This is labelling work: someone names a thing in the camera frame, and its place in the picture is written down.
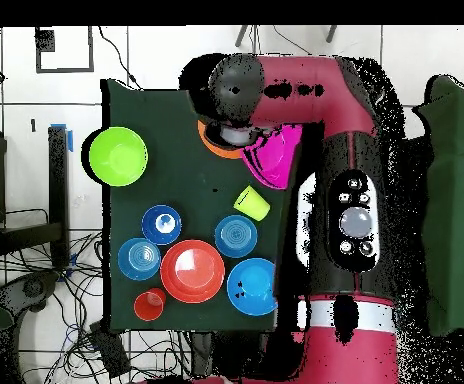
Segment red-orange cup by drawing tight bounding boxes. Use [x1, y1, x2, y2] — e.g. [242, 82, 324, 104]
[133, 287, 168, 322]

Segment dark green tablecloth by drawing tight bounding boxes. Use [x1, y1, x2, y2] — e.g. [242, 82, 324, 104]
[101, 78, 297, 333]

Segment large pink bowl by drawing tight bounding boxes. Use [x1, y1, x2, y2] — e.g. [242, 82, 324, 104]
[239, 123, 304, 190]

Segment light green cup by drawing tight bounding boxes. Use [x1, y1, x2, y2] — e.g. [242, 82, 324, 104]
[232, 184, 272, 222]

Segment light green bowl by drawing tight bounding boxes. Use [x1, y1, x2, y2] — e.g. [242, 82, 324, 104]
[88, 126, 150, 188]

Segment black chair base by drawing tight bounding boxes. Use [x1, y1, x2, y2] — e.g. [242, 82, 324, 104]
[0, 269, 61, 321]

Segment black bench frame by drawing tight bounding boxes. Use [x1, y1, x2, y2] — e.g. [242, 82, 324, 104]
[0, 125, 71, 269]

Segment shallow red-orange bowl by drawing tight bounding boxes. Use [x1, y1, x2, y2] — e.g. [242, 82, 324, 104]
[159, 239, 226, 305]

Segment small dark blue bowl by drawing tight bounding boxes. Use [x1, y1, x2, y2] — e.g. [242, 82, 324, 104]
[141, 204, 183, 246]

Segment small light blue bowl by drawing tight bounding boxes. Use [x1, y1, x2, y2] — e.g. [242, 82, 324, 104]
[214, 214, 259, 259]
[117, 237, 162, 282]

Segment grey tripod legs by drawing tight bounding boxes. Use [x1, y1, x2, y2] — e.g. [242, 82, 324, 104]
[234, 25, 339, 48]

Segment large light orange bowl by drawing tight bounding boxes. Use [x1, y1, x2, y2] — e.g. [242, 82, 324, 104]
[196, 119, 244, 160]

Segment black power strip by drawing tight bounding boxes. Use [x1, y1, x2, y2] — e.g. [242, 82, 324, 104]
[89, 321, 132, 379]

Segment medium blue bowl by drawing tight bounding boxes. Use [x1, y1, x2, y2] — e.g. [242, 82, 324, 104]
[226, 257, 279, 317]

